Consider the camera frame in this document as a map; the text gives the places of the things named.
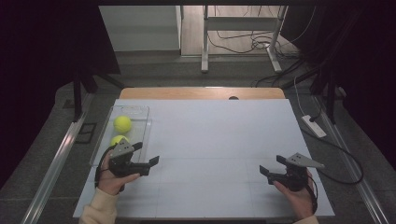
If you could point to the black stand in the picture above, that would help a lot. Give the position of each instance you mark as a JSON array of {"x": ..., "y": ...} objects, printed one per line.
[
  {"x": 331, "y": 99},
  {"x": 77, "y": 99}
]

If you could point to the dark curtain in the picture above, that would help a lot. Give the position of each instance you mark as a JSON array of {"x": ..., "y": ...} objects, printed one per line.
[
  {"x": 37, "y": 62},
  {"x": 367, "y": 62}
]

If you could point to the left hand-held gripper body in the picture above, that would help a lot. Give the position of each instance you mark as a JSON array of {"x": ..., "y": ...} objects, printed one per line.
[{"x": 123, "y": 165}]

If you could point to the white power strip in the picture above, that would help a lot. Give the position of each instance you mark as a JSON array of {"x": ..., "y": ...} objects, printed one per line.
[{"x": 314, "y": 127}]

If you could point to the clear plastic container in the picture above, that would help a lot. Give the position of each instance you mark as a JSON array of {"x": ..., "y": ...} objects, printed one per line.
[{"x": 140, "y": 130}]

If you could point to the metal floor rail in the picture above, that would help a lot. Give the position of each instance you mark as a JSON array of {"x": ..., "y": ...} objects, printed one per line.
[
  {"x": 364, "y": 189},
  {"x": 53, "y": 174}
]

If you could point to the wooden table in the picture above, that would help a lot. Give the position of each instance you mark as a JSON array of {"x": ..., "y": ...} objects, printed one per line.
[{"x": 186, "y": 93}]

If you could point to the black table grommet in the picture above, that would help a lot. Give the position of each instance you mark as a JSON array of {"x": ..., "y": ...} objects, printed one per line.
[{"x": 233, "y": 98}]

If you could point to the yellow tennis ball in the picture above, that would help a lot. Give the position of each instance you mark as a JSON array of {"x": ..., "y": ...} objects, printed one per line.
[
  {"x": 117, "y": 140},
  {"x": 122, "y": 124}
]

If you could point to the person's left hand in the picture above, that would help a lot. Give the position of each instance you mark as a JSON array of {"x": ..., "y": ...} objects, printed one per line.
[{"x": 109, "y": 183}]

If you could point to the person's right hand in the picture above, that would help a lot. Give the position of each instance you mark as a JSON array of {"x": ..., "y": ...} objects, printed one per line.
[{"x": 300, "y": 202}]

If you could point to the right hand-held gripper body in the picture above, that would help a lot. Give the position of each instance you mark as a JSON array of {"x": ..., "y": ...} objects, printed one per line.
[{"x": 294, "y": 179}]

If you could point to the white cabinet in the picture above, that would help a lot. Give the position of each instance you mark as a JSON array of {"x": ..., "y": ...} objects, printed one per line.
[{"x": 140, "y": 28}]

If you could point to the white desk frame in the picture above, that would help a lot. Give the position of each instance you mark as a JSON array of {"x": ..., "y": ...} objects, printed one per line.
[{"x": 205, "y": 46}]

